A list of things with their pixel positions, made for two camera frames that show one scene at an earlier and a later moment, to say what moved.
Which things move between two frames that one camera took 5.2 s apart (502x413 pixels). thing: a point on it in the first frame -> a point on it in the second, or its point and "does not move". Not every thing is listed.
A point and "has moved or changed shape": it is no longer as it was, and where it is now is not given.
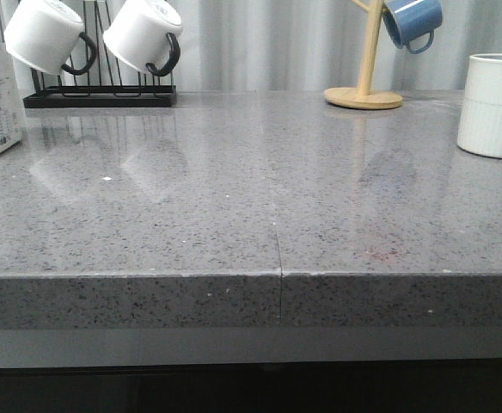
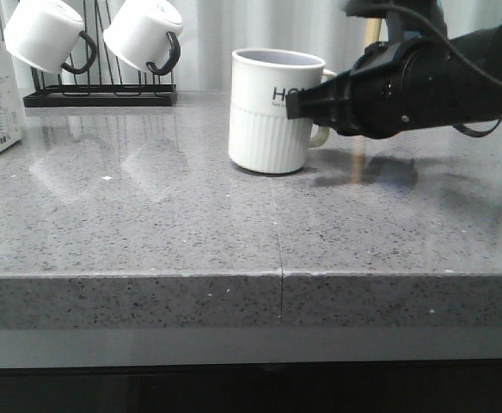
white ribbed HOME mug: [492, 122] has moved or changed shape
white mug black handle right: [142, 33] does not move
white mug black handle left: [45, 36] does not move
